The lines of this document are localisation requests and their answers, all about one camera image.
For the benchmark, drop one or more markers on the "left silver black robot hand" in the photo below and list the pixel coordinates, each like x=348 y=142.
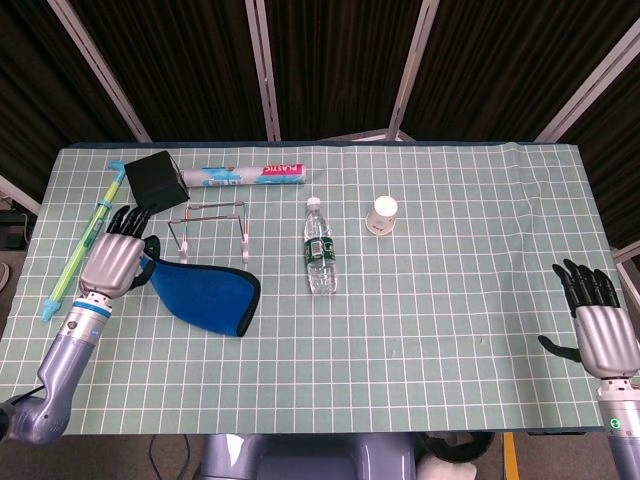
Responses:
x=110 y=265

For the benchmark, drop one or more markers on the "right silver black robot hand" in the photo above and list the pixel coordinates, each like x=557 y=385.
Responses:
x=605 y=340

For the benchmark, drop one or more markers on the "blue towel with black trim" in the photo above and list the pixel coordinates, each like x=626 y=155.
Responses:
x=210 y=295

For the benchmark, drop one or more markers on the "right lavender robot arm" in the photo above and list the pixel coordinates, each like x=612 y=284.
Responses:
x=622 y=440

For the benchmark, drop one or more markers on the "left lavender robot arm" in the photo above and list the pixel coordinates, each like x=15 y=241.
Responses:
x=65 y=360

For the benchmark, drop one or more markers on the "green blue toy water pump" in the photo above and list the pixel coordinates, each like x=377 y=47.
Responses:
x=70 y=270

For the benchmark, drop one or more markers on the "black box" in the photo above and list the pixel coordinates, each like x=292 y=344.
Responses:
x=155 y=182

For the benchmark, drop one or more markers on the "black floor device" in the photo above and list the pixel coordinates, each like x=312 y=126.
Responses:
x=12 y=230

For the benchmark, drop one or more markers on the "plastic wrap roll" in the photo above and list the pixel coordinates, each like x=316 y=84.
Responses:
x=250 y=175

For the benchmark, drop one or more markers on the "black round bin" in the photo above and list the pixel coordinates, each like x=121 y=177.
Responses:
x=450 y=447

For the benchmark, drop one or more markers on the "green checked tablecloth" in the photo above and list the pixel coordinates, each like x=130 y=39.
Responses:
x=400 y=325

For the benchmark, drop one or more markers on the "white crumpled bag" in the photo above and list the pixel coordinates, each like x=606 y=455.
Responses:
x=445 y=470

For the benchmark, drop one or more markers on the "clear plastic water bottle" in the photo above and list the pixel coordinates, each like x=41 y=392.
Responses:
x=320 y=250

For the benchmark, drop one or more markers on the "white paper cup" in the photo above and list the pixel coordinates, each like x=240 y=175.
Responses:
x=382 y=215

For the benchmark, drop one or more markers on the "lavender robot torso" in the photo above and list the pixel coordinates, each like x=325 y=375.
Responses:
x=300 y=460

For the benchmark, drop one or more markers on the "white partition frame post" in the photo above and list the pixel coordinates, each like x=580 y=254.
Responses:
x=17 y=192
x=264 y=75
x=412 y=65
x=590 y=85
x=100 y=75
x=627 y=262

